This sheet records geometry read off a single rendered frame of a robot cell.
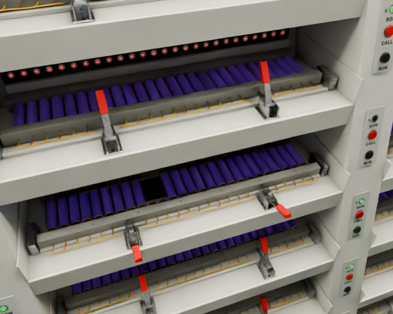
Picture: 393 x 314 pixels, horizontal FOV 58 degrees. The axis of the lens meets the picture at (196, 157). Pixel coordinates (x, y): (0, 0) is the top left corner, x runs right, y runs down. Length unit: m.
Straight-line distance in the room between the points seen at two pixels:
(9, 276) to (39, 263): 0.05
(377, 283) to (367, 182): 0.40
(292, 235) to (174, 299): 0.30
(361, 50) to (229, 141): 0.27
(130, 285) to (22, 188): 0.34
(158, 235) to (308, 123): 0.33
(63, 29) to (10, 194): 0.25
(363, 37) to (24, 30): 0.50
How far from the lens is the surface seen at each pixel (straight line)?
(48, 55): 0.50
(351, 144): 0.73
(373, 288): 1.11
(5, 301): 0.70
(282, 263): 0.86
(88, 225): 0.67
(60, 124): 0.59
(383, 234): 0.99
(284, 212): 0.65
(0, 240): 0.62
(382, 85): 0.72
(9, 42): 0.50
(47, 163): 0.56
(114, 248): 0.66
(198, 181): 0.71
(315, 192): 0.76
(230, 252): 0.83
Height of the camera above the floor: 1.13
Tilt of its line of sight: 28 degrees down
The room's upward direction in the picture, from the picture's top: 6 degrees counter-clockwise
